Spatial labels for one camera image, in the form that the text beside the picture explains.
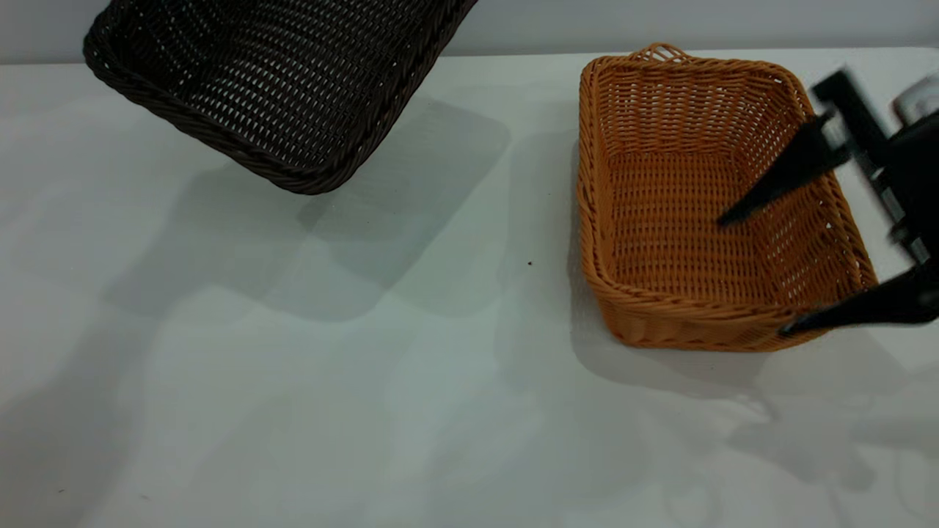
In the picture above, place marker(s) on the black wicker basket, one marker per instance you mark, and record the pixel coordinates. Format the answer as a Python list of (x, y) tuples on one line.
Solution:
[(271, 81)]

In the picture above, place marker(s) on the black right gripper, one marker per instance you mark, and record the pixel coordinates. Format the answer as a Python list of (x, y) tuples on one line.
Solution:
[(913, 169)]

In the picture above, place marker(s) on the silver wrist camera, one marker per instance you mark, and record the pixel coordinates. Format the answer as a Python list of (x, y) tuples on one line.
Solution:
[(921, 99)]

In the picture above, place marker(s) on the orange wicker basket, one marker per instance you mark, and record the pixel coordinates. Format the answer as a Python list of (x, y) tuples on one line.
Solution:
[(675, 235)]

